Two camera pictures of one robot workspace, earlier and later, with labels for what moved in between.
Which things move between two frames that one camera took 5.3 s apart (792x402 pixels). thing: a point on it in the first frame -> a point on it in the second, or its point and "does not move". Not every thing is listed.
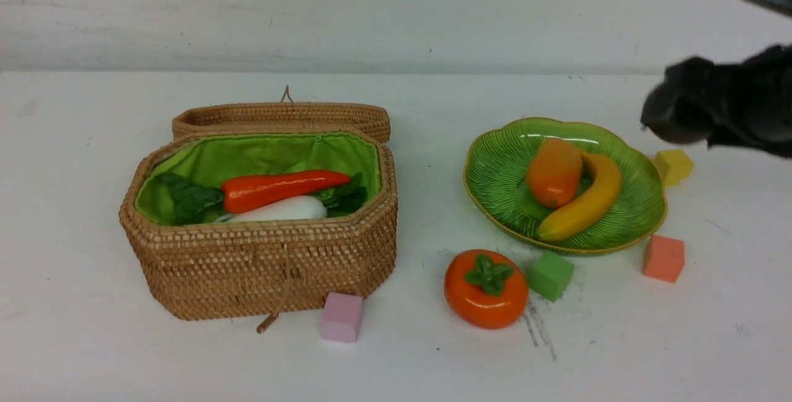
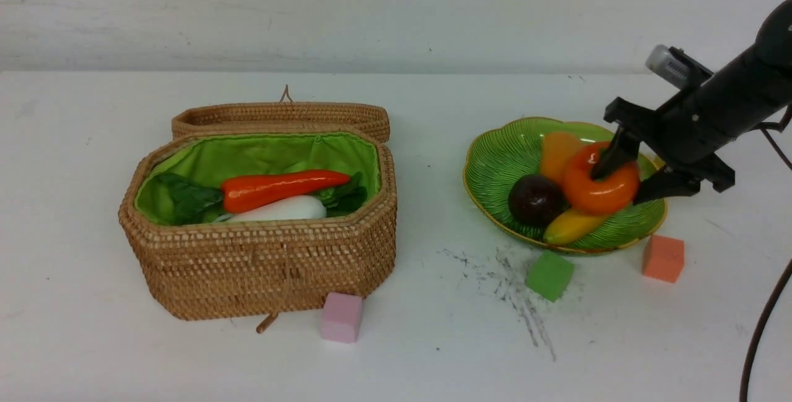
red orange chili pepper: (239, 193) does not move
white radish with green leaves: (187, 200) does not move
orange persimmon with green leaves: (486, 289) -> (599, 198)
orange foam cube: (663, 258) does not move
